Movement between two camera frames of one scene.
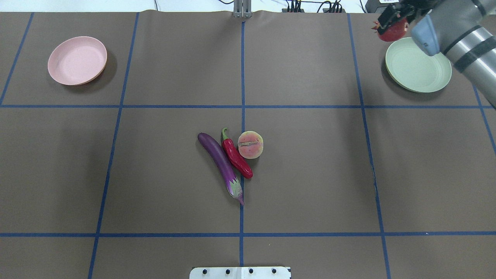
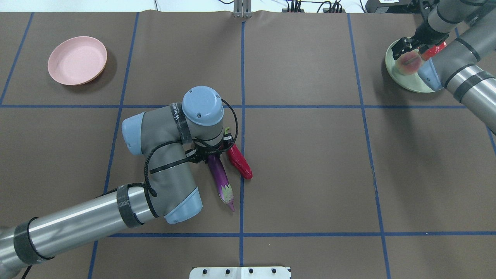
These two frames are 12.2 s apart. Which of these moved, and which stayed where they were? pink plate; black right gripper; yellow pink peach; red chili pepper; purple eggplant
Moved: black right gripper; purple eggplant; yellow pink peach
Stayed: pink plate; red chili pepper
